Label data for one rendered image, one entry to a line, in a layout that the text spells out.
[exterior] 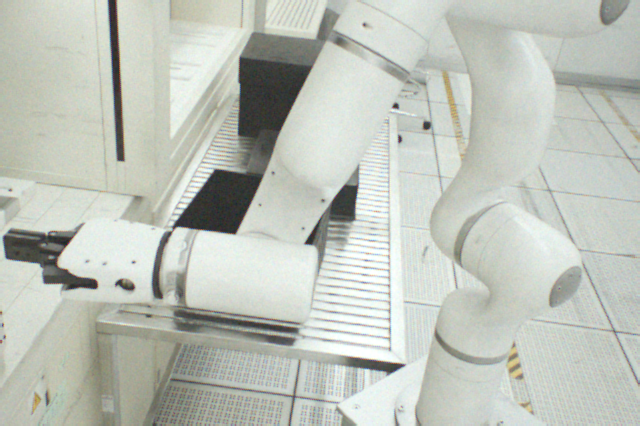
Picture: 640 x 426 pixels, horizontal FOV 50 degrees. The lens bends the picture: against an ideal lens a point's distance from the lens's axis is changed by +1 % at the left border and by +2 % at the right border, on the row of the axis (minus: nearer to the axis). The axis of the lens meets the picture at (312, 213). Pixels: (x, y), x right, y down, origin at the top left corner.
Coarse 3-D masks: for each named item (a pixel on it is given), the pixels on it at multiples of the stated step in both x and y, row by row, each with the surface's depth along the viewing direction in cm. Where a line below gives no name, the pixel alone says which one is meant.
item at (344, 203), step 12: (264, 132) 192; (276, 132) 193; (264, 144) 185; (252, 156) 178; (264, 156) 178; (252, 168) 172; (264, 168) 172; (348, 180) 171; (348, 192) 170; (336, 204) 172; (348, 204) 172; (336, 216) 174; (348, 216) 174
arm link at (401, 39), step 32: (352, 0) 66; (384, 0) 64; (416, 0) 63; (448, 0) 65; (480, 0) 67; (512, 0) 67; (544, 0) 67; (576, 0) 67; (608, 0) 67; (352, 32) 65; (384, 32) 64; (416, 32) 65; (544, 32) 69; (576, 32) 69
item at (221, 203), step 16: (224, 176) 154; (240, 176) 153; (256, 176) 153; (208, 192) 151; (224, 192) 156; (240, 192) 155; (192, 208) 141; (208, 208) 154; (224, 208) 158; (240, 208) 158; (176, 224) 133; (192, 224) 143; (208, 224) 156; (224, 224) 160; (240, 224) 160; (320, 224) 137; (320, 240) 142; (320, 256) 148
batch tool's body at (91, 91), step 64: (0, 0) 134; (64, 0) 132; (128, 0) 131; (0, 64) 140; (64, 64) 139; (128, 64) 137; (0, 128) 147; (64, 128) 146; (128, 128) 144; (64, 192) 151; (128, 192) 152; (0, 256) 128; (0, 320) 97; (64, 320) 121; (0, 384) 101; (128, 384) 169
